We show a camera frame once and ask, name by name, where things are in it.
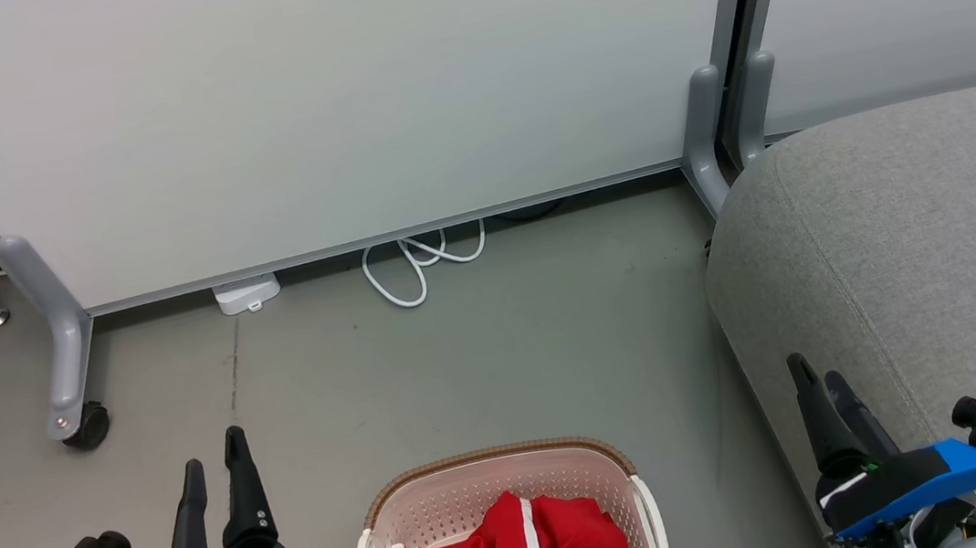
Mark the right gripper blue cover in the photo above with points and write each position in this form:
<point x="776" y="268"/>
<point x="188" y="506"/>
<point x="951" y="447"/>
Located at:
<point x="920" y="477"/>

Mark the red garment with white stripe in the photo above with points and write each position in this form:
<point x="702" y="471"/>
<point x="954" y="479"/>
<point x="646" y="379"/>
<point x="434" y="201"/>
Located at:
<point x="565" y="546"/>

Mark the grey fabric sofa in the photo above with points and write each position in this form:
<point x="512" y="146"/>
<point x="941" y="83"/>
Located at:
<point x="925" y="242"/>

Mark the black caster wheel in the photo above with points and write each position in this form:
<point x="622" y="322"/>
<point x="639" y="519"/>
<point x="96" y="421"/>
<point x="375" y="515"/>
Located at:
<point x="90" y="428"/>

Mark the white power adapter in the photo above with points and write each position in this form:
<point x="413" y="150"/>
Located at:
<point x="247" y="294"/>

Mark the grey partition leg with caster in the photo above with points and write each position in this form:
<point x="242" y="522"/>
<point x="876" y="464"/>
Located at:
<point x="67" y="350"/>

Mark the white plastic laundry basket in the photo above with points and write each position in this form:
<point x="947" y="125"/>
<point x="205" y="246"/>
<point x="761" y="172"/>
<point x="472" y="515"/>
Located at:
<point x="440" y="500"/>

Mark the large white partition panel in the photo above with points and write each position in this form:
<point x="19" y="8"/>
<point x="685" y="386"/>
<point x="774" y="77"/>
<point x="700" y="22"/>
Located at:
<point x="321" y="100"/>

